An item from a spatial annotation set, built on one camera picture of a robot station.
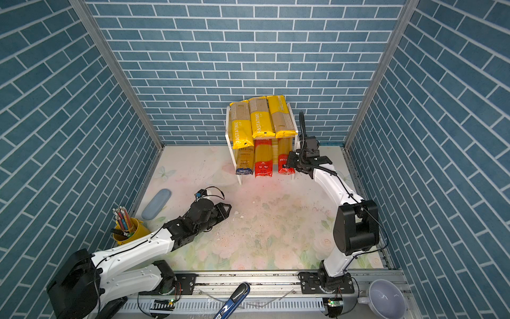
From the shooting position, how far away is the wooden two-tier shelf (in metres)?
0.79

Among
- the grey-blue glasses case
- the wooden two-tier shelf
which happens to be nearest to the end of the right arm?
the wooden two-tier shelf

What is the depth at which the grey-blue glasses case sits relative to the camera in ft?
3.04
